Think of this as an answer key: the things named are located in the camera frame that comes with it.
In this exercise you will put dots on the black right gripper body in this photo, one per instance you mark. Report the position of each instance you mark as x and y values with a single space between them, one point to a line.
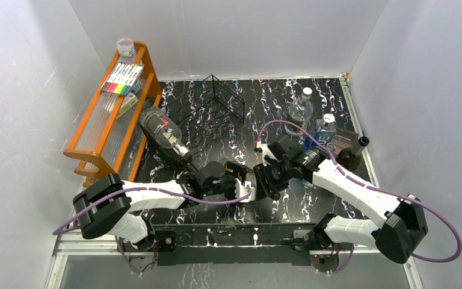
276 176

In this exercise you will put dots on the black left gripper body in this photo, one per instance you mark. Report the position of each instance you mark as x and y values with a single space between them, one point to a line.
227 185

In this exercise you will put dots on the round clear bottle black label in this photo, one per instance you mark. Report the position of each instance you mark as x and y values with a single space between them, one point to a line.
164 131

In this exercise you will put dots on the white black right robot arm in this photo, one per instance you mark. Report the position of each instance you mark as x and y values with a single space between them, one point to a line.
393 225

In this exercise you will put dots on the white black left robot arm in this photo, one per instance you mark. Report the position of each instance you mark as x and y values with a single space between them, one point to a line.
107 207

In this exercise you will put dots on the blue glass bottle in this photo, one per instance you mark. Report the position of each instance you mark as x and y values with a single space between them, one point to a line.
323 131

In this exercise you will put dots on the clear bottle white cap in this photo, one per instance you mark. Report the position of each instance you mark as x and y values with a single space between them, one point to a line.
300 111

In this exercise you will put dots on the olive green wine bottle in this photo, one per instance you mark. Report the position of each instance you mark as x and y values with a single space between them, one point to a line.
350 158

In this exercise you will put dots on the brown booklet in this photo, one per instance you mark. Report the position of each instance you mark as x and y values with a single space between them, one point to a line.
341 140

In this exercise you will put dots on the orange wooden shelf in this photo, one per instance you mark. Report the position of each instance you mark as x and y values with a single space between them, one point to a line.
105 142

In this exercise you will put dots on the small white box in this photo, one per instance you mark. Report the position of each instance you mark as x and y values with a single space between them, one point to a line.
128 102

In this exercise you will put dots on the pack of coloured markers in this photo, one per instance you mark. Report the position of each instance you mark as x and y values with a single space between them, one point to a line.
122 78

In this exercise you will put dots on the clear plastic cup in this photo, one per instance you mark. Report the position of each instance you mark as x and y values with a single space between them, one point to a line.
125 47

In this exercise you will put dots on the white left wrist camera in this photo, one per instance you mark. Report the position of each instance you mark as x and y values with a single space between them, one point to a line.
244 191

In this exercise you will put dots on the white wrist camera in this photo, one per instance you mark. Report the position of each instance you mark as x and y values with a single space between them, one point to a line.
244 191
266 155

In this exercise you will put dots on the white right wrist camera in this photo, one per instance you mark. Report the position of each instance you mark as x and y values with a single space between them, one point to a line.
266 155

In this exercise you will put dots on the black wire wine rack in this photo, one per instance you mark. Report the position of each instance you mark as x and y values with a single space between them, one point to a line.
205 110

